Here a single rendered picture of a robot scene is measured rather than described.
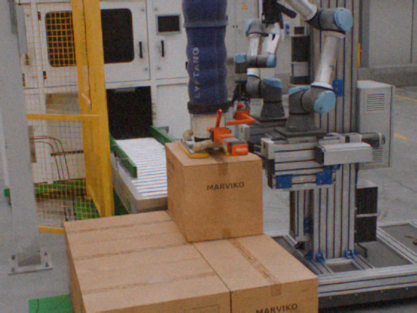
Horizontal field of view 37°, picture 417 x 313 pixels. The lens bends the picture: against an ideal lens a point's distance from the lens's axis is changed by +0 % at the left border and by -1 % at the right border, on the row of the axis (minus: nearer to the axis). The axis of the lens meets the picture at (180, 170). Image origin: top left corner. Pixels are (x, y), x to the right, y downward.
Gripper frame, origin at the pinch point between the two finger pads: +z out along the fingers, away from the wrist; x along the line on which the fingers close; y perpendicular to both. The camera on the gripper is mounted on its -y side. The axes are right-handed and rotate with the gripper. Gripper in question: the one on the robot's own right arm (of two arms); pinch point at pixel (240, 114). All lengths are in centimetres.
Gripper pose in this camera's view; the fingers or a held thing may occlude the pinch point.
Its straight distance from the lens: 374.4
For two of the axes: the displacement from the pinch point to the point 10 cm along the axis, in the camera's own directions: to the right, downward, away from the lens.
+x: 9.8, -0.9, 1.6
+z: 0.5, 9.7, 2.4
